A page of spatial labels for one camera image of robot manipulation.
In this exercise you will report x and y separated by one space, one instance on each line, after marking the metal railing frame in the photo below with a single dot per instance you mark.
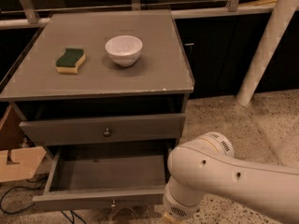
130 3

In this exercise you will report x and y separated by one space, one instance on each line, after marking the green yellow sponge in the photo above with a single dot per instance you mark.
70 61

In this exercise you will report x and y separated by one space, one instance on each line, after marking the grey top drawer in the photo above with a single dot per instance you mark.
59 132

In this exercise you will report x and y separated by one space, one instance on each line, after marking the white diagonal post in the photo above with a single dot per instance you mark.
278 22

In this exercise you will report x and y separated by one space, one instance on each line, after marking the grey drawer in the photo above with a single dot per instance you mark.
59 132
93 179

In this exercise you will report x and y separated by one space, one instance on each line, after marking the grey wooden drawer cabinet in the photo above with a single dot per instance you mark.
159 82

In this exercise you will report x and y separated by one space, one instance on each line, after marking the white ceramic bowl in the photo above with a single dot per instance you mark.
124 50

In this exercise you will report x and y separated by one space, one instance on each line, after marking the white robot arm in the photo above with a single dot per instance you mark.
207 165

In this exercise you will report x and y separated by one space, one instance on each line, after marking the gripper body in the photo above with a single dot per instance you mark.
179 208

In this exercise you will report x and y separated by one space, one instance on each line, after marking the round floor drain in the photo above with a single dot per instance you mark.
125 216

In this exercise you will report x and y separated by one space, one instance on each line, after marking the light wooden board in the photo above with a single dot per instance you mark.
17 160

